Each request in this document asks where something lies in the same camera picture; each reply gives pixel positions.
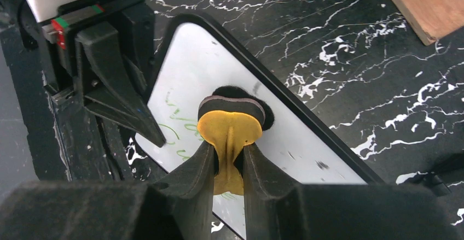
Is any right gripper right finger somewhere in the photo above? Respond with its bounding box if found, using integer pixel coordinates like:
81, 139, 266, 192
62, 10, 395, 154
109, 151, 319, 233
242, 144, 461, 239

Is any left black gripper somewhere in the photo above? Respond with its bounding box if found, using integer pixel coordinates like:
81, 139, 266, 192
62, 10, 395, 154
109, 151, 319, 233
39, 0, 166, 147

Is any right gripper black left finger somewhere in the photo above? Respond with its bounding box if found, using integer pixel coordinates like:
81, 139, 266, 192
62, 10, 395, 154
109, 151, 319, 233
1, 142, 214, 239

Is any white dry-erase board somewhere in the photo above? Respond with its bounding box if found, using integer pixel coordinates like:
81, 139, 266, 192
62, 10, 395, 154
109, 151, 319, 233
135, 11, 385, 240

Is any yellow whiteboard eraser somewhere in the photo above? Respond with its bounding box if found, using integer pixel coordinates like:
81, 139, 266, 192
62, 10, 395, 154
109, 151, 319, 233
196, 85, 275, 196

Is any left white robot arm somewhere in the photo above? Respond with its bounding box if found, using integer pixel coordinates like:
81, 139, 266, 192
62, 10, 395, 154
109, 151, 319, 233
1, 0, 166, 181

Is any black marble pattern mat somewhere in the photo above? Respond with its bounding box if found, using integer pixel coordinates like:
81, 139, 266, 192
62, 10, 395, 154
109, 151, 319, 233
147, 0, 463, 184

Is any brown wooden board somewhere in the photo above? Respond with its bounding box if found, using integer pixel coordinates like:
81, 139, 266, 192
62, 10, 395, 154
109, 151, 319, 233
392, 0, 463, 45

